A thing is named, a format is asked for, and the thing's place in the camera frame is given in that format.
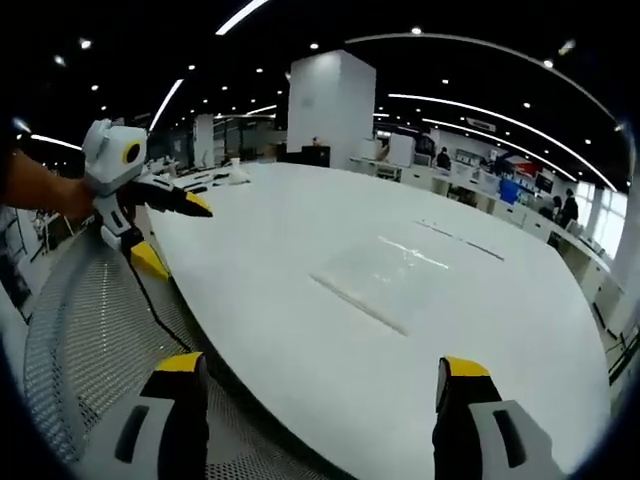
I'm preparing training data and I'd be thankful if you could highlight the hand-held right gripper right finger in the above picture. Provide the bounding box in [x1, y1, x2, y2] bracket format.
[432, 355, 566, 480]

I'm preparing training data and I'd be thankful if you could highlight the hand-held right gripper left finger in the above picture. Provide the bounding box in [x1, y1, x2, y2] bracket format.
[74, 351, 210, 480]

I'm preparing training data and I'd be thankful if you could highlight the clear resealable plastic bag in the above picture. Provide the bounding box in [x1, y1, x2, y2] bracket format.
[309, 234, 451, 337]

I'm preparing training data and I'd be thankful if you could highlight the person's left hand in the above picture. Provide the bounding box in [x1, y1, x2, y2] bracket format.
[64, 177, 99, 224]

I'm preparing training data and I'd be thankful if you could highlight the small white object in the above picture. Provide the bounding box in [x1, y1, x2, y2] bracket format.
[219, 157, 251, 186]

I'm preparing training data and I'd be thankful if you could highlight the grey mesh chair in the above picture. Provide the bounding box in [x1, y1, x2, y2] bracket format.
[24, 234, 351, 480]

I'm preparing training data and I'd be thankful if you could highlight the black box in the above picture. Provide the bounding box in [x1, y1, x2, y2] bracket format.
[299, 144, 331, 169]

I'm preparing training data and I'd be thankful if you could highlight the white square pillar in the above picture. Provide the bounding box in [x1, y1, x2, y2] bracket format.
[287, 49, 377, 169]

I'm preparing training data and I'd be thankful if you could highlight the long white counter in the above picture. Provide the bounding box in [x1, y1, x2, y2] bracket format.
[349, 154, 626, 311]

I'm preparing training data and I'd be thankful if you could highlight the white box appliance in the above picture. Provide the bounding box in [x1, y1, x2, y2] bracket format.
[388, 132, 416, 166]

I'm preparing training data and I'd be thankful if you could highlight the bright window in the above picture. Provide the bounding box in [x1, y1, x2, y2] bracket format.
[574, 182, 629, 256]

